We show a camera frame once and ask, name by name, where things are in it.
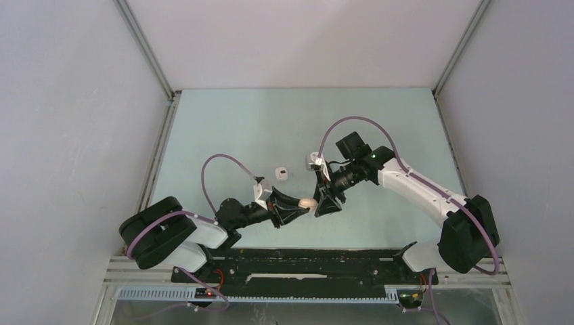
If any white earbud charging case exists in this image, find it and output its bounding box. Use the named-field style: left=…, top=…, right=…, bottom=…
left=275, top=167, right=288, bottom=181

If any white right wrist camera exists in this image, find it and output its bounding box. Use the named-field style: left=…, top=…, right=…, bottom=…
left=305, top=152, right=331, bottom=181

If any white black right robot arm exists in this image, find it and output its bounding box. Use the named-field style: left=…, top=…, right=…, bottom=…
left=307, top=132, right=500, bottom=283

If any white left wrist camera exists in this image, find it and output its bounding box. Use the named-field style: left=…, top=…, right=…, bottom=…
left=253, top=177, right=273, bottom=208

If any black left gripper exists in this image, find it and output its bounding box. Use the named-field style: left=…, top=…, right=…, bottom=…
left=234, top=186, right=308, bottom=229

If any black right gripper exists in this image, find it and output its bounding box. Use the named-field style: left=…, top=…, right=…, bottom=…
left=312, top=160, right=361, bottom=217

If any aluminium corner post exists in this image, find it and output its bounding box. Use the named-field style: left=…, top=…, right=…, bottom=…
left=433, top=0, right=493, bottom=100
left=114, top=0, right=176, bottom=100

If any aluminium corner post right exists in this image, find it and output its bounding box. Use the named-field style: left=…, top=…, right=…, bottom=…
left=433, top=0, right=493, bottom=100

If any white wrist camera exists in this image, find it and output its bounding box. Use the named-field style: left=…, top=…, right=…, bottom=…
left=253, top=177, right=273, bottom=208
left=305, top=152, right=331, bottom=181

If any beige earbud charging case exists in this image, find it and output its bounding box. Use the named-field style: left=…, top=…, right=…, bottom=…
left=298, top=198, right=317, bottom=210

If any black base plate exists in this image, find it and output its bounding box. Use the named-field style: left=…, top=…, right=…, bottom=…
left=194, top=248, right=439, bottom=298

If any aluminium corner post left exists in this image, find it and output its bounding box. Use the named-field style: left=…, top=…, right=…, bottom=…
left=114, top=0, right=176, bottom=100

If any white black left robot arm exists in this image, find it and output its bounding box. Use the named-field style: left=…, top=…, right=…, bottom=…
left=118, top=189, right=317, bottom=282

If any white slotted cable duct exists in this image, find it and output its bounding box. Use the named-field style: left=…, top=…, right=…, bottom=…
left=117, top=286, right=399, bottom=304

